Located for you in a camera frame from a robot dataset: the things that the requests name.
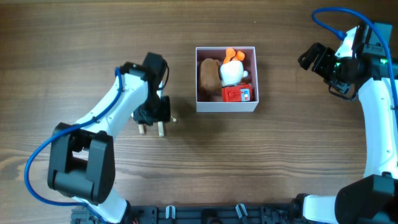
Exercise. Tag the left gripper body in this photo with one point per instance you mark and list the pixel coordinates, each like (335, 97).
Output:
(154, 108)

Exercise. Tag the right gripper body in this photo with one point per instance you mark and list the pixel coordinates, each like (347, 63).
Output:
(331, 70)

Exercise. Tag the yellow rattle drum toy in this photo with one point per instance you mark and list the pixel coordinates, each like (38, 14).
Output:
(161, 129)

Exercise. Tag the white rattle drum toy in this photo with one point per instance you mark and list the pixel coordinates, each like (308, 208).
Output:
(141, 129)

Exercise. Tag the brown plush toy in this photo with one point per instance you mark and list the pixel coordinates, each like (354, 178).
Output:
(209, 80)

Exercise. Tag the red toy fire truck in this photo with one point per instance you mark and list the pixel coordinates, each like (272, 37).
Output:
(238, 93)

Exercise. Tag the white chicken plush toy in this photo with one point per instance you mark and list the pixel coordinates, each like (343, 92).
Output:
(232, 70)

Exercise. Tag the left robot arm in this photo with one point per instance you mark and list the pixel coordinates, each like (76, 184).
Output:
(82, 164)

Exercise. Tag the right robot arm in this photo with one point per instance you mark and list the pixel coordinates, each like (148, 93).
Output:
(358, 69)

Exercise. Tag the white box pink interior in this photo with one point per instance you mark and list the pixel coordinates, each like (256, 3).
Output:
(215, 103)

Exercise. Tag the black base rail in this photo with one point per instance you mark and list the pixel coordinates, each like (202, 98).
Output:
(237, 214)

